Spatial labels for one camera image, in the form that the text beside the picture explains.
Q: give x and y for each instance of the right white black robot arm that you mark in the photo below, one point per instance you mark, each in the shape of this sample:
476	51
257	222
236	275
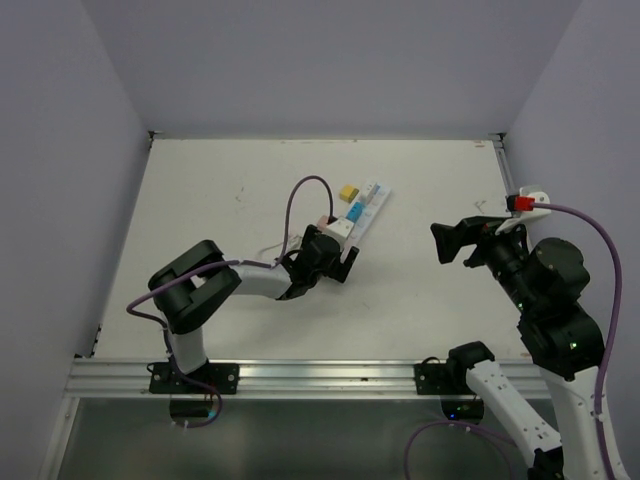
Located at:
563	340

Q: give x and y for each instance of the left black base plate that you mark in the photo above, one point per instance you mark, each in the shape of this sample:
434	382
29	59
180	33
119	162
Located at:
195	378

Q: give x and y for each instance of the white power strip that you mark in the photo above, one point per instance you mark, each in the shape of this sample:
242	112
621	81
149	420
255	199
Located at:
370	213

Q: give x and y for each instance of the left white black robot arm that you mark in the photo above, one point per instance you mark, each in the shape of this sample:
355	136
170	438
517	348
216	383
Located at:
190	289

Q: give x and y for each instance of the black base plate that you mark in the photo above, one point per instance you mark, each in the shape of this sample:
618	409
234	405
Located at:
435	379
195	378

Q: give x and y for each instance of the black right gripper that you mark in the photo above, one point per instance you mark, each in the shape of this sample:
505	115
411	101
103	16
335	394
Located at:
449	238

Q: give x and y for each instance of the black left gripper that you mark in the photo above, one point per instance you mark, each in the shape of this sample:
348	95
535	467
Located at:
311	232

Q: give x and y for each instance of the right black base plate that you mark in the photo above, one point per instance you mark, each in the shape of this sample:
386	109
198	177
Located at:
435	379

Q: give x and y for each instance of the blue plug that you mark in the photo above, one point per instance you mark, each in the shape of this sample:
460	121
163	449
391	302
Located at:
355	212

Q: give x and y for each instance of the yellow plug block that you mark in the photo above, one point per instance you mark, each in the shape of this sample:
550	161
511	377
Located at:
348	193

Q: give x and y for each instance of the brown plug block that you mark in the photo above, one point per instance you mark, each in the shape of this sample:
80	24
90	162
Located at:
325	220

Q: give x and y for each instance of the pink plug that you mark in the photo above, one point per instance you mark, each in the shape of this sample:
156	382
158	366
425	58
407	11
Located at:
347	244

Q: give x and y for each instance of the white plug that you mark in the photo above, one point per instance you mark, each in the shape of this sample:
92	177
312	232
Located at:
368	192

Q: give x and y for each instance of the aluminium front rail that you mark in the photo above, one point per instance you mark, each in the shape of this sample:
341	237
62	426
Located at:
254	379

